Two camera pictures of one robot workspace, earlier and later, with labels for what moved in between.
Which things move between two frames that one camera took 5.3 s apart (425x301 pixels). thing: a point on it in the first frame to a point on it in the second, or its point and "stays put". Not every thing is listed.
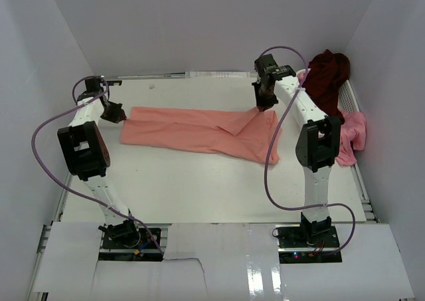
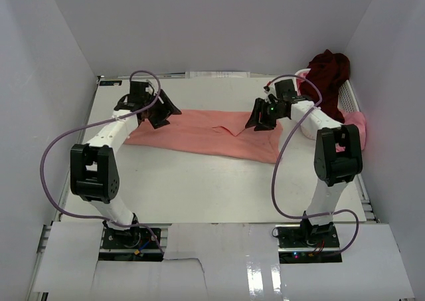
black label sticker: x=114 y=82 stays put
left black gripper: x=118 y=114 to x=166 y=109
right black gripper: x=261 y=104 to x=263 y=125
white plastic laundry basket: x=347 y=100 stays put
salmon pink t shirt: x=252 y=134 stays put
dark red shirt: x=326 y=72 stays put
